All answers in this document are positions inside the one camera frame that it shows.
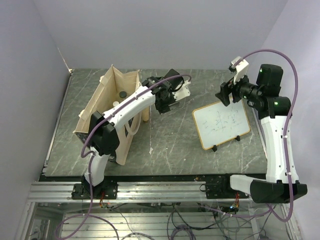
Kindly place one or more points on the aluminium rail frame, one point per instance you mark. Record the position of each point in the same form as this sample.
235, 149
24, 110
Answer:
127, 192

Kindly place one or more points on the yellow-framed whiteboard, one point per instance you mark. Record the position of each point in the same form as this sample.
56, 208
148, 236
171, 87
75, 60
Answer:
217, 124

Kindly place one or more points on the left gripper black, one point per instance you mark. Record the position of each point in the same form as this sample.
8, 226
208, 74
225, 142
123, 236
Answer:
165, 108

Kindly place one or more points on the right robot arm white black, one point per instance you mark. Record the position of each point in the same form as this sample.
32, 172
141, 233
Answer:
281, 183

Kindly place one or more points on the clear square bottle black cap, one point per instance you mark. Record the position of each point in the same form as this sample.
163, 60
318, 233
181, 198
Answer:
123, 94

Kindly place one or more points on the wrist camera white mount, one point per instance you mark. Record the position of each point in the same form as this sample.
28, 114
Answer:
239, 66
183, 92

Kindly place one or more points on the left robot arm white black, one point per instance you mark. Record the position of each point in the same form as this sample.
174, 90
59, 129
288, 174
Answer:
104, 133

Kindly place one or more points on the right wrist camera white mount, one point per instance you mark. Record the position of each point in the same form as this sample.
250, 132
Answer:
239, 66

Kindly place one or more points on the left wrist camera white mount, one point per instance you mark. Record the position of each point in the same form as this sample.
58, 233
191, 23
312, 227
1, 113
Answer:
183, 92

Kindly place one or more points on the cream canvas tote bag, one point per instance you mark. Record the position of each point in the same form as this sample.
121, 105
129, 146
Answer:
107, 92

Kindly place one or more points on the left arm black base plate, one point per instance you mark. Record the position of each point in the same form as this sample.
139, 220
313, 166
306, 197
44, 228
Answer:
106, 190

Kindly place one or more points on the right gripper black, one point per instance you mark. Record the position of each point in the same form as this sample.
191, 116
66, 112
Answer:
226, 88

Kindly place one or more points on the chrome bottle white cap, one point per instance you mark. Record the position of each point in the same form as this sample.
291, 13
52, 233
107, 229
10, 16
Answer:
115, 103

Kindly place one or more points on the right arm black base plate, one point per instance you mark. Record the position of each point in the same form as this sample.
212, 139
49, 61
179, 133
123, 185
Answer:
218, 186

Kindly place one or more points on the beige squeeze tube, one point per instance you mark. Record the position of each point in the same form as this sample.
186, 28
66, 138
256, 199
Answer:
145, 114

